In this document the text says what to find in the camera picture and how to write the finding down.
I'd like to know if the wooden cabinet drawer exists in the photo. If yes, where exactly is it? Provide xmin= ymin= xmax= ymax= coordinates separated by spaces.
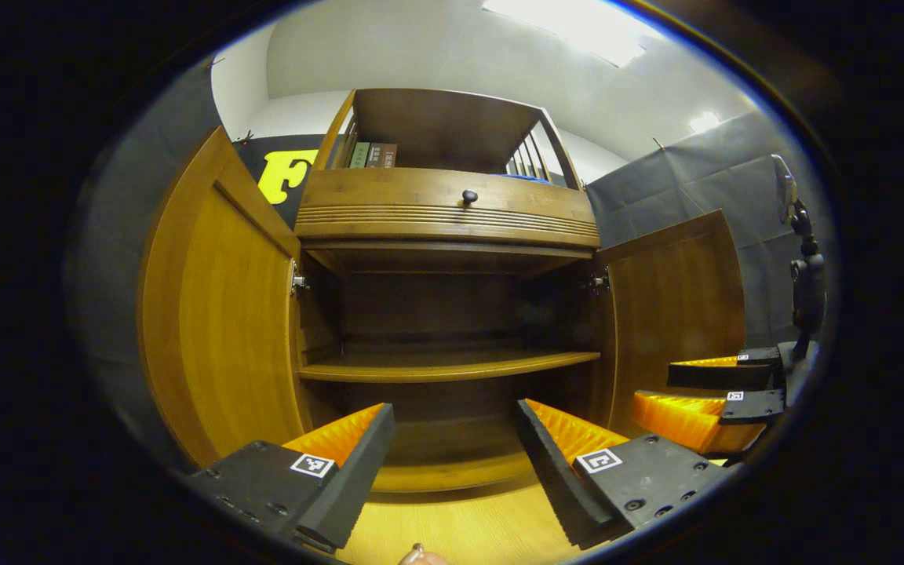
xmin=293 ymin=167 xmax=602 ymax=250

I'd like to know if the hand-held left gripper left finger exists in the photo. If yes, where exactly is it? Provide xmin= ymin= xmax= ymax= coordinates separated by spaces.
xmin=185 ymin=403 xmax=396 ymax=550

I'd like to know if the wooden inner cabinet shelf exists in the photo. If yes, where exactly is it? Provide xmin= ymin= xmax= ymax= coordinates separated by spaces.
xmin=299 ymin=349 xmax=602 ymax=384

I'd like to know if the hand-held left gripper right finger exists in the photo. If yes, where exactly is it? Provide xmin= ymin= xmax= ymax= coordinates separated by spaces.
xmin=515 ymin=399 xmax=731 ymax=550

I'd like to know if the wooden double-door shoe cabinet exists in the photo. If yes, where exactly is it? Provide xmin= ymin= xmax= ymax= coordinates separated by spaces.
xmin=137 ymin=88 xmax=747 ymax=495

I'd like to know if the wooden shoe cabinet door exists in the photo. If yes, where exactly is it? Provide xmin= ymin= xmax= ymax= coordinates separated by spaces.
xmin=137 ymin=126 xmax=313 ymax=469
xmin=593 ymin=209 xmax=747 ymax=440

